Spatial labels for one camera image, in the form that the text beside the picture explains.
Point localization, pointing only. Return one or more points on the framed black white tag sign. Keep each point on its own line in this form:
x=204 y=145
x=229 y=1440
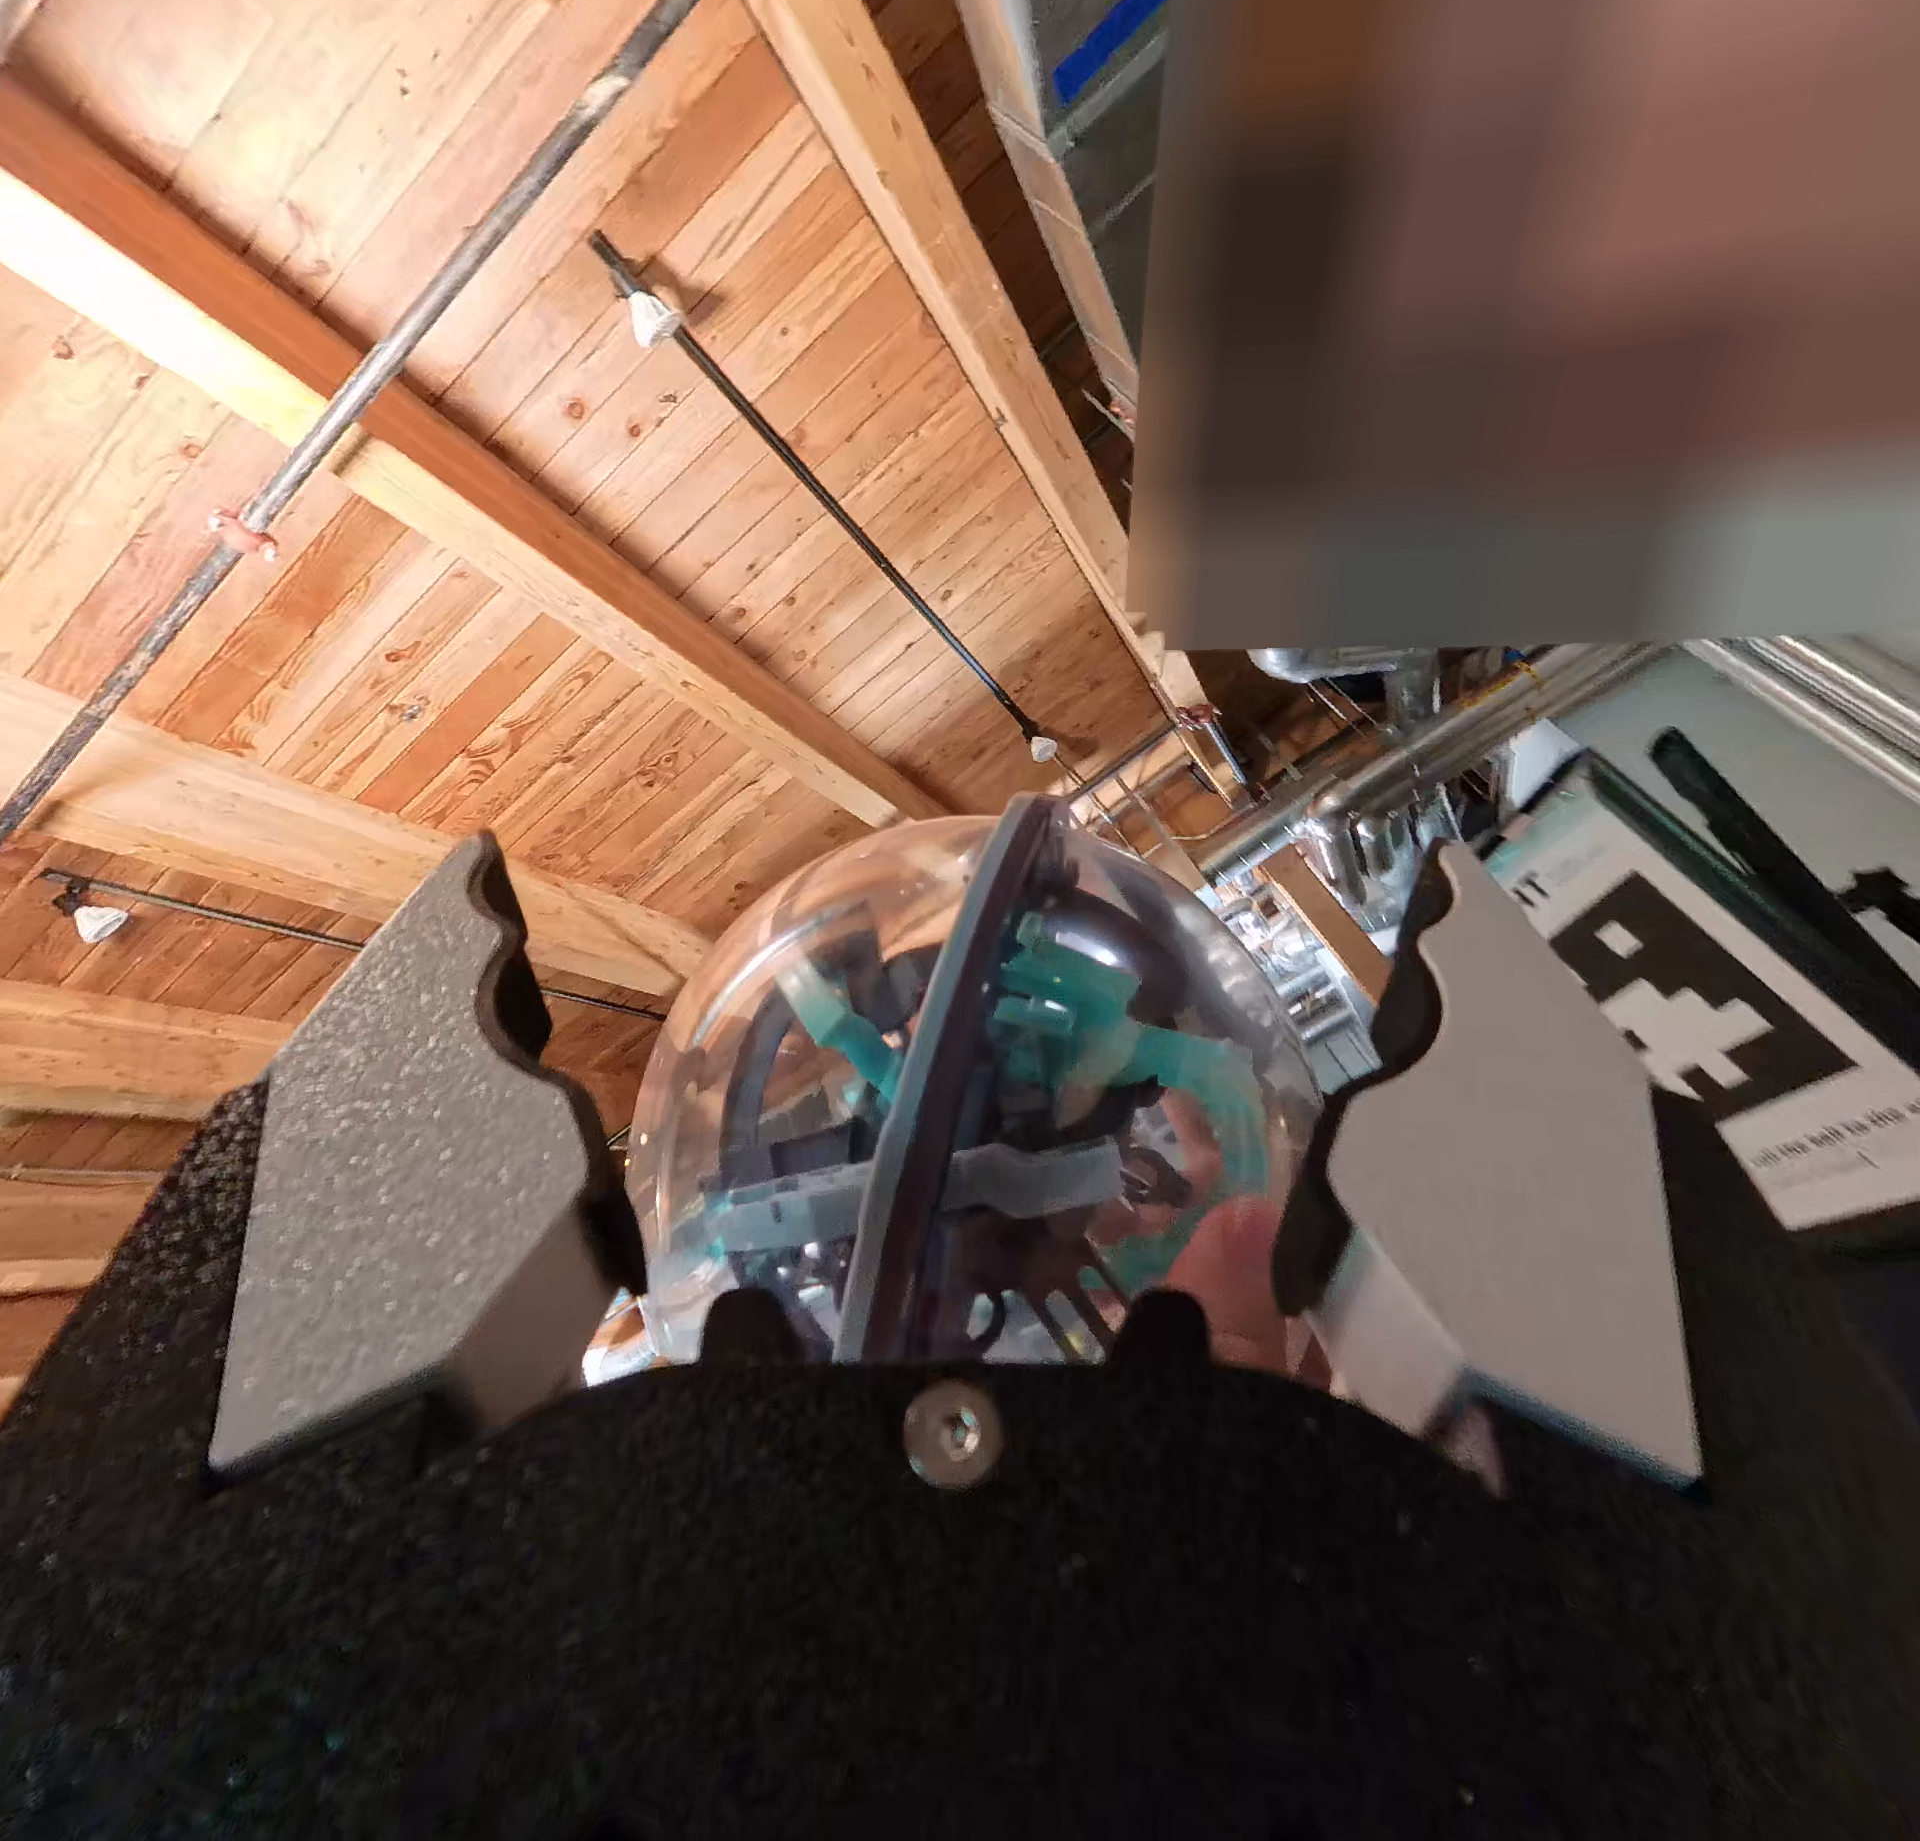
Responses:
x=1770 y=1120

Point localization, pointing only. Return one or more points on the shiny silver pipe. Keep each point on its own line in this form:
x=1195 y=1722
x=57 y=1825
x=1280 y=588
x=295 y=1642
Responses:
x=1830 y=686

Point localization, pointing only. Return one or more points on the clear plastic maze ball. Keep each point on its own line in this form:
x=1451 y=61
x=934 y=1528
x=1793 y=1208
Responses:
x=931 y=1060

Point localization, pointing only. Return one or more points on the person's right hand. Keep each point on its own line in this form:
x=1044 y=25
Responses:
x=1236 y=1272

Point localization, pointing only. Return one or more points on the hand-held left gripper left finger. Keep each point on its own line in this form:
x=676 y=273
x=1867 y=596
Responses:
x=390 y=1152

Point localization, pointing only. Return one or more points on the black track light rail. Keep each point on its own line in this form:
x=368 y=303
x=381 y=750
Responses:
x=810 y=490
x=301 y=933

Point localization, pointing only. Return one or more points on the grey sprinkler pipe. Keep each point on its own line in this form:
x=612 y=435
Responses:
x=450 y=303

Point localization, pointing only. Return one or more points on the rectangular metal duct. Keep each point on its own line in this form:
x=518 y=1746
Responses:
x=1102 y=175

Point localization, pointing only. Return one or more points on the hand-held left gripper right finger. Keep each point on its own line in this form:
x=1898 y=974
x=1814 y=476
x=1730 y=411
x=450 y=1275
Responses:
x=1515 y=1165

